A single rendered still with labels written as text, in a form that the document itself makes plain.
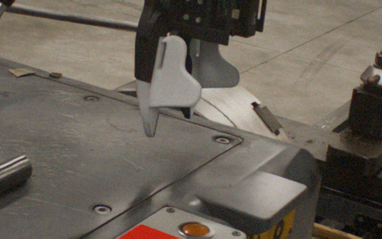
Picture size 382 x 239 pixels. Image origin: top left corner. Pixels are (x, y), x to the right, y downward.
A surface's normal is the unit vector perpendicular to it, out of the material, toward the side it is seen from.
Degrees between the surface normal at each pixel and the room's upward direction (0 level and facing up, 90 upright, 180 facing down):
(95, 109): 0
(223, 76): 102
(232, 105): 26
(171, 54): 78
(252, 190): 0
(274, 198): 0
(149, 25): 71
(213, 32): 90
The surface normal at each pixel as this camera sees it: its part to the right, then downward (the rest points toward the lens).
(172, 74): -0.46, 0.05
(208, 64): -0.44, 0.45
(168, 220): 0.11, -0.93
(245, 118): 0.58, -0.62
